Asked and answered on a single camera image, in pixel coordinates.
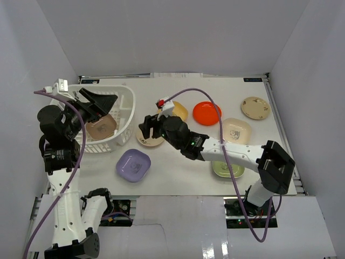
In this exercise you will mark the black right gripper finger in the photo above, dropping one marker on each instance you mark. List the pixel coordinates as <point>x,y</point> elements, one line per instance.
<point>146,126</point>
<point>156,125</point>

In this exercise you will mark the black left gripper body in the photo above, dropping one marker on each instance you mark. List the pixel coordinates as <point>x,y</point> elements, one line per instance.
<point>88,108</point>

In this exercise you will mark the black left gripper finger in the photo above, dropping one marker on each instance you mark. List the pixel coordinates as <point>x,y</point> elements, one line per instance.
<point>90,113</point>
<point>100,104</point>

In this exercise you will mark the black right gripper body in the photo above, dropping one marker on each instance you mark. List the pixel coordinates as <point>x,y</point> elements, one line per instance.
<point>163,133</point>

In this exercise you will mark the brown square panda plate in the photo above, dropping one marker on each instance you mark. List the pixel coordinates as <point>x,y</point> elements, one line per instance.
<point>102,128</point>

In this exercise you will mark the purple square panda plate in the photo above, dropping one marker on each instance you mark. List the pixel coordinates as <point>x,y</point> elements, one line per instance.
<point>133,165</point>

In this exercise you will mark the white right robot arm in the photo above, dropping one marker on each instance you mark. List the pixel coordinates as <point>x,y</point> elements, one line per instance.
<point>273,164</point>

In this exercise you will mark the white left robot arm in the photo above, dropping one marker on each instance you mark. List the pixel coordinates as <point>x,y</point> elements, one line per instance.
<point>76,218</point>

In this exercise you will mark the white plastic basket bin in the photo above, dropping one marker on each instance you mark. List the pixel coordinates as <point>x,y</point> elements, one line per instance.
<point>122,111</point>

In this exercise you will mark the cream round flower plate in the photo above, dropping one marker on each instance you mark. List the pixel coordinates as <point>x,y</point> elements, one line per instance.
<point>150,142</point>

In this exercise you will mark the yellow square panda plate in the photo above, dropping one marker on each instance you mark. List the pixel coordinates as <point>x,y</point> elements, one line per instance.
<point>178,111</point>

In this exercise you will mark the orange round plate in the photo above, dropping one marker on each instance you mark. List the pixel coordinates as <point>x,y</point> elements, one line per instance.
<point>206,114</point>

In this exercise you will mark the green square panda plate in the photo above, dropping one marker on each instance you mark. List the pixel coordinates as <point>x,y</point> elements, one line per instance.
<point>221,169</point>

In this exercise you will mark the cream square panda plate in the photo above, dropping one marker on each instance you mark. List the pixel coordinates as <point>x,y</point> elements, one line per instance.
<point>236,131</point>

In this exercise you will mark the cream round plate far right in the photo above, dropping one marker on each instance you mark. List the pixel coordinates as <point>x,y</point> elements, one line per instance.
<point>255,108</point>

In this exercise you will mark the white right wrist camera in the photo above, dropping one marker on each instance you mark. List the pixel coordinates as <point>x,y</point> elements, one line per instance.
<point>166,107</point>

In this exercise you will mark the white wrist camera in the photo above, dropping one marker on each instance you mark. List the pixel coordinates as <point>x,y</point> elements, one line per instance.
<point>59,89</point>
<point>166,107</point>

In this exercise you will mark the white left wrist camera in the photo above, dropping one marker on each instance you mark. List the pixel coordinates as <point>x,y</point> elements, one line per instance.
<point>59,89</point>

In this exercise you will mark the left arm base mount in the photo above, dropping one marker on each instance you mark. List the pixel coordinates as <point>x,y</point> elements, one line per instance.
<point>111,213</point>

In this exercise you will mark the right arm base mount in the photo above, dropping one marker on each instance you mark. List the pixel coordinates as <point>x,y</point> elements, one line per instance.
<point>235,218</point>

